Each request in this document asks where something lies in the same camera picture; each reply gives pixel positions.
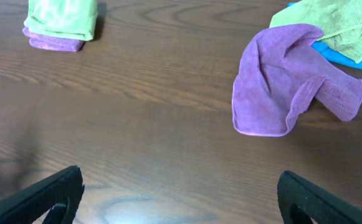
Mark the light green microfiber cloth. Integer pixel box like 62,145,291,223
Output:
24,0,98,41

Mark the crumpled purple cloth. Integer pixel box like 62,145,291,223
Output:
232,24,362,137

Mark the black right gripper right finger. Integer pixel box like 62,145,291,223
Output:
277,170,362,224

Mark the yellow-green cloth in pile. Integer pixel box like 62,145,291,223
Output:
269,0,362,65

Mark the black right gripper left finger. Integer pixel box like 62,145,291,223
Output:
0,166,84,224

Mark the folded purple cloth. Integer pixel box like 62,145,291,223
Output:
22,27,85,52

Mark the blue cloth in pile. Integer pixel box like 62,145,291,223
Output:
286,2,362,74

